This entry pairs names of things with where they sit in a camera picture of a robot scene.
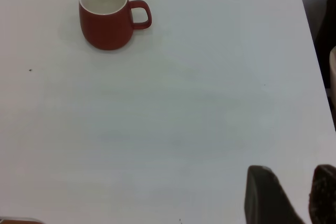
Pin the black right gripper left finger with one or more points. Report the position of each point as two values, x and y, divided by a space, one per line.
265 200

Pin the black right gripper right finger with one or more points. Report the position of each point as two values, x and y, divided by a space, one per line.
324 197

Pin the red ceramic mug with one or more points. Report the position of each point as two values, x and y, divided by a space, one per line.
105 32

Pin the beige object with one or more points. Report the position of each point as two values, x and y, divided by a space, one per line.
333 66

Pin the dark furniture piece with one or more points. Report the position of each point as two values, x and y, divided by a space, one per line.
326 30

